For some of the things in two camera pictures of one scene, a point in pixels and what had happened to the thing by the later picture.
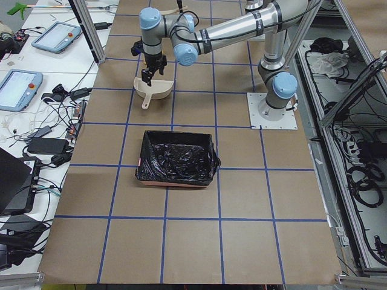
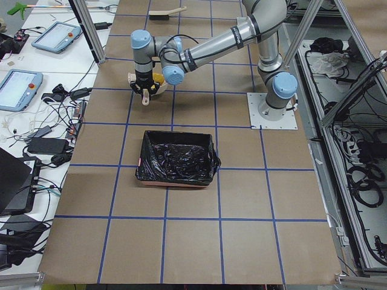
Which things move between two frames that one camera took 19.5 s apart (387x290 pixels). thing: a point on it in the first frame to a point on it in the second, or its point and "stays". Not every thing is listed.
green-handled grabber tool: [21, 6] stays
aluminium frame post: [84, 17] stays
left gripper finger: [161, 70] to [153, 88]
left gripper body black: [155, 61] to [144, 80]
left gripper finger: [146, 75] to [136, 87]
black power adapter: [48, 145] stays
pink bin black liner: [177, 159] stays
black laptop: [19, 183] stays
